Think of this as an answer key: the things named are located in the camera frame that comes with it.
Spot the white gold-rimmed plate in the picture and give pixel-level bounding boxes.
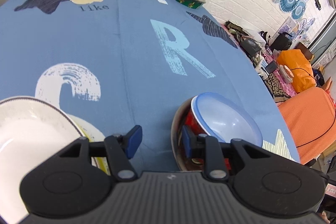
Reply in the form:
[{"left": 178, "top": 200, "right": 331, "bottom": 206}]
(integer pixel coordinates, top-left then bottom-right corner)
[{"left": 1, "top": 97, "right": 83, "bottom": 223}]

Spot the red ceramic bowl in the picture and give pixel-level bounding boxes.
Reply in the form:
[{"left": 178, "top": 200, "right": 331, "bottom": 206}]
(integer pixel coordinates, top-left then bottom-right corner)
[{"left": 182, "top": 105, "right": 232, "bottom": 171}]

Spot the blue printed tablecloth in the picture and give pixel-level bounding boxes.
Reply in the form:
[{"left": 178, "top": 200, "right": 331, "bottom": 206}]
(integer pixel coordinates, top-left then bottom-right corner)
[{"left": 1, "top": 0, "right": 299, "bottom": 171}]

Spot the yellow-green plate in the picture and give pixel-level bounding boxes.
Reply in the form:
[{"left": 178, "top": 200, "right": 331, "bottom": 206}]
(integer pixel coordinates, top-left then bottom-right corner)
[{"left": 68, "top": 114, "right": 110, "bottom": 175}]

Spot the orange bag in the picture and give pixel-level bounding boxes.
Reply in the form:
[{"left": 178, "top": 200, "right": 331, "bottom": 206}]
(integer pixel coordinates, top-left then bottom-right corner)
[{"left": 276, "top": 50, "right": 317, "bottom": 93}]

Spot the stainless steel bowl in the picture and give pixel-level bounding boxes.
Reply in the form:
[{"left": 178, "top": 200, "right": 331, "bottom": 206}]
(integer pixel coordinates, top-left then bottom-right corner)
[{"left": 170, "top": 97, "right": 237, "bottom": 172}]

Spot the white power strip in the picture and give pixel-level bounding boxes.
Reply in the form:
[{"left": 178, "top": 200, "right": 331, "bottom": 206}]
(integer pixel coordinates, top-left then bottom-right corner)
[{"left": 255, "top": 60, "right": 269, "bottom": 80}]

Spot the black patterned cloth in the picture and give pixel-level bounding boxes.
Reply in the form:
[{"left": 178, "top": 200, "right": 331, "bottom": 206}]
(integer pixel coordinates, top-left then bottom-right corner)
[{"left": 263, "top": 74, "right": 291, "bottom": 103}]

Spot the black box device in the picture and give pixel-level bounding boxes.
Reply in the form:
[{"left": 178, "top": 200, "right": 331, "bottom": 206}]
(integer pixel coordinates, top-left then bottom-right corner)
[{"left": 240, "top": 39, "right": 261, "bottom": 57}]

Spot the translucent blue plastic bowl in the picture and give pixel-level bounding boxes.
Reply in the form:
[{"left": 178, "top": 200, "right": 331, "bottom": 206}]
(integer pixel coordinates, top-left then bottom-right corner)
[{"left": 190, "top": 92, "right": 263, "bottom": 147}]

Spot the orange cushion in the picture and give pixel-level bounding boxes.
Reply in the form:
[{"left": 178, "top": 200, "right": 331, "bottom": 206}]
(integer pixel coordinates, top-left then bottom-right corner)
[{"left": 278, "top": 87, "right": 335, "bottom": 164}]

